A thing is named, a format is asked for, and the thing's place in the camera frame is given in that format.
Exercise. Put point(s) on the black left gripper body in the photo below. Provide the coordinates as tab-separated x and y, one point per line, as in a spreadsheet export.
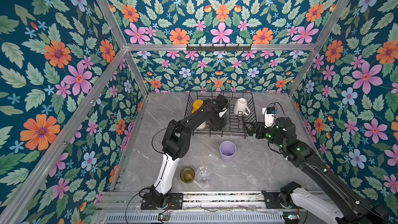
217	121

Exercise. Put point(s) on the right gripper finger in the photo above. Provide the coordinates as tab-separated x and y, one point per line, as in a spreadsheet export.
249	133
248	125

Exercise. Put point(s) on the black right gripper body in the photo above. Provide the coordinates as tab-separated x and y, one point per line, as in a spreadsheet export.
268	134

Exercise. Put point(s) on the cream ceramic mug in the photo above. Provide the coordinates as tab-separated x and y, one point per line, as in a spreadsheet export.
241	107

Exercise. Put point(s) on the yellow plastic cup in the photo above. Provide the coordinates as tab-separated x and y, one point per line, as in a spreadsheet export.
197	105

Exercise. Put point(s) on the lilac plastic cup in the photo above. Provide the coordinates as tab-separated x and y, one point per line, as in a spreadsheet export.
227	151

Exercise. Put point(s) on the clear glass cup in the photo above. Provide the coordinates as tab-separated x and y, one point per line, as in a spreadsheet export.
203	175

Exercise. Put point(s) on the olive green glass cup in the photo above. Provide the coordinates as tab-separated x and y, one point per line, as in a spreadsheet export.
187	175

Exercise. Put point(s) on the red and white mug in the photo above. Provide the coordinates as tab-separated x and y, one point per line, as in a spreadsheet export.
202	126

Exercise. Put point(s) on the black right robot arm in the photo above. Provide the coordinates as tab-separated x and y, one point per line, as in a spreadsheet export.
347	206

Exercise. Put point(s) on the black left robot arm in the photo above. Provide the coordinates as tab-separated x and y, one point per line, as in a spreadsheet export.
176	144

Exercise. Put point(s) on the small green circuit board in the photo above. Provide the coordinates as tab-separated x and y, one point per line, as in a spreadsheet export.
163	217

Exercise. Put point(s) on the black wire dish rack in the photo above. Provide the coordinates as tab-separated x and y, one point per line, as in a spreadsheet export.
232	124

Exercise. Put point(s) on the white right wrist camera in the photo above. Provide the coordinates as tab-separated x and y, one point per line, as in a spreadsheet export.
269	114

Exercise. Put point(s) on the black wall hook rail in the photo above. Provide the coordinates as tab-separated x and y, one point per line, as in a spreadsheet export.
219	47

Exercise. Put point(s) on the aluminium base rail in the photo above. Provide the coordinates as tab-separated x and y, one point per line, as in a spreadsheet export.
203	207

